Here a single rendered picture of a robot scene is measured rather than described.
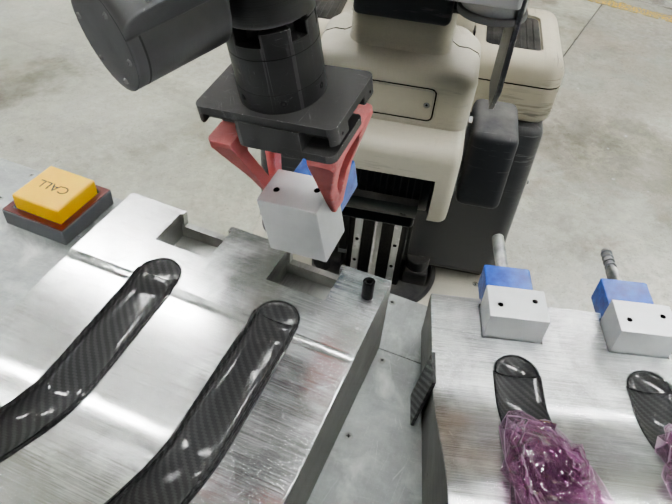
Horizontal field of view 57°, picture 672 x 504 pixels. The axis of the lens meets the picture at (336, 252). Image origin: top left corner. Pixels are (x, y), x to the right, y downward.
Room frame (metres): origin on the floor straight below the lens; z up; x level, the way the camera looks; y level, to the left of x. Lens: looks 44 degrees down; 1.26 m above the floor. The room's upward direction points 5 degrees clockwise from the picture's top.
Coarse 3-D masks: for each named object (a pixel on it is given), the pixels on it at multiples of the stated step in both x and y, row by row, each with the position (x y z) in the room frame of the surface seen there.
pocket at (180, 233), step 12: (180, 216) 0.42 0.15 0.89; (168, 228) 0.41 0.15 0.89; (180, 228) 0.42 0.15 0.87; (192, 228) 0.42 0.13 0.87; (204, 228) 0.42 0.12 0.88; (168, 240) 0.40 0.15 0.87; (180, 240) 0.42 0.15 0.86; (192, 240) 0.42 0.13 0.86; (204, 240) 0.42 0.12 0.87; (216, 240) 0.41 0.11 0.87; (192, 252) 0.40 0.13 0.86; (204, 252) 0.40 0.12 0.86
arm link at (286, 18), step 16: (240, 0) 0.33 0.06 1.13; (256, 0) 0.33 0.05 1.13; (272, 0) 0.33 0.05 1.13; (288, 0) 0.33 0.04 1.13; (304, 0) 0.34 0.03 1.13; (240, 16) 0.33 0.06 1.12; (256, 16) 0.33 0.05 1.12; (272, 16) 0.33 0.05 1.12; (288, 16) 0.33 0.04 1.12; (304, 16) 0.34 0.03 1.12; (256, 32) 0.34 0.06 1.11
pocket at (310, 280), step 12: (288, 252) 0.39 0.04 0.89; (288, 264) 0.39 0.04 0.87; (300, 264) 0.39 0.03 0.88; (276, 276) 0.37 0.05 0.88; (288, 276) 0.38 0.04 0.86; (300, 276) 0.38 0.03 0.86; (312, 276) 0.38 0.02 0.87; (324, 276) 0.38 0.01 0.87; (336, 276) 0.38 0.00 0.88; (300, 288) 0.37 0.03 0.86; (312, 288) 0.37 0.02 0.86; (324, 288) 0.37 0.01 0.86
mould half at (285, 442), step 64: (128, 256) 0.36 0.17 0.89; (192, 256) 0.37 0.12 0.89; (256, 256) 0.38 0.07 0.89; (0, 320) 0.29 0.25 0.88; (64, 320) 0.29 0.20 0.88; (192, 320) 0.30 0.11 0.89; (320, 320) 0.31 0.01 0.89; (384, 320) 0.36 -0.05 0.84; (0, 384) 0.23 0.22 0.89; (128, 384) 0.24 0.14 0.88; (192, 384) 0.25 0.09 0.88; (320, 384) 0.26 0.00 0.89; (64, 448) 0.19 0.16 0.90; (128, 448) 0.19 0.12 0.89; (256, 448) 0.20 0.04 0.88; (320, 448) 0.23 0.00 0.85
